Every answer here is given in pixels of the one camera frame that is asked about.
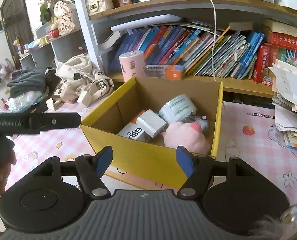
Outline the pink plush toy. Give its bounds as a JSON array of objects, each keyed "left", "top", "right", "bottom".
[{"left": 161, "top": 121, "right": 211, "bottom": 155}]

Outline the white orange blue carton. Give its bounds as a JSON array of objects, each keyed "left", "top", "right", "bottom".
[{"left": 117, "top": 110, "right": 151, "bottom": 142}]

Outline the purple toy camera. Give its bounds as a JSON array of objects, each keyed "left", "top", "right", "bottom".
[{"left": 188, "top": 115, "right": 209, "bottom": 133}]

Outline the white power adapter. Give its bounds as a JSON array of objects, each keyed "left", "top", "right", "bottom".
[{"left": 136, "top": 109, "right": 167, "bottom": 138}]

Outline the white green labelled roll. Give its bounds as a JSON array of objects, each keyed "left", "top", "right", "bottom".
[{"left": 158, "top": 94, "right": 197, "bottom": 124}]

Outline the person left hand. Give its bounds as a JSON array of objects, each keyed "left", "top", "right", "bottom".
[{"left": 0, "top": 149, "right": 17, "bottom": 196}]

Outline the yellow cardboard box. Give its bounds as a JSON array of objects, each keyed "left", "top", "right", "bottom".
[{"left": 81, "top": 77, "right": 223, "bottom": 189}]

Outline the grey folded towel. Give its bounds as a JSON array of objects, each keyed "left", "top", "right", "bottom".
[{"left": 7, "top": 67, "right": 46, "bottom": 98}]

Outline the checkered chess board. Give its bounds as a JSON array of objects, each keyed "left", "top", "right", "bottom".
[{"left": 51, "top": 80, "right": 68, "bottom": 103}]

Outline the white cube charger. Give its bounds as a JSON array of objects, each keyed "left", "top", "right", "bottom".
[{"left": 77, "top": 91, "right": 92, "bottom": 107}]

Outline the pink checkered table mat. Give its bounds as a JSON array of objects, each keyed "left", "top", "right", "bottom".
[{"left": 7, "top": 102, "right": 297, "bottom": 204}]

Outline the beige cloth bag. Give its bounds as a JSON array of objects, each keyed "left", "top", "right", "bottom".
[{"left": 56, "top": 54, "right": 114, "bottom": 103}]

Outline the orange white toothpaste box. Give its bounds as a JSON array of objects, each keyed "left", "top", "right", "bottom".
[{"left": 145, "top": 64, "right": 184, "bottom": 80}]

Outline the pink cylinder with stickers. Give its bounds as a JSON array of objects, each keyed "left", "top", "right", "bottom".
[{"left": 119, "top": 50, "right": 146, "bottom": 82}]

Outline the rabbit figurine decoration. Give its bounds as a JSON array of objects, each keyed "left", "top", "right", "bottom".
[{"left": 53, "top": 1, "right": 75, "bottom": 36}]

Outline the row of books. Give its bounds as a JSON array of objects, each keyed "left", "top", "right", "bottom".
[{"left": 108, "top": 19, "right": 297, "bottom": 85}]

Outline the wooden bookshelf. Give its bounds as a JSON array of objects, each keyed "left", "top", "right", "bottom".
[{"left": 70, "top": 0, "right": 297, "bottom": 99}]

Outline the stack of papers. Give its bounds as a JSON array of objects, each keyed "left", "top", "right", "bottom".
[{"left": 270, "top": 60, "right": 297, "bottom": 150}]

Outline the white rolled paper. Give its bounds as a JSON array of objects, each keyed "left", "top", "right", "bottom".
[{"left": 110, "top": 14, "right": 182, "bottom": 32}]

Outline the cream quilted handbag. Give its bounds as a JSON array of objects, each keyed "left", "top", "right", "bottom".
[{"left": 86, "top": 0, "right": 114, "bottom": 16}]

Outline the white charging cable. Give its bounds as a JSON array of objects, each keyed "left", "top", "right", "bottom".
[{"left": 182, "top": 0, "right": 218, "bottom": 82}]

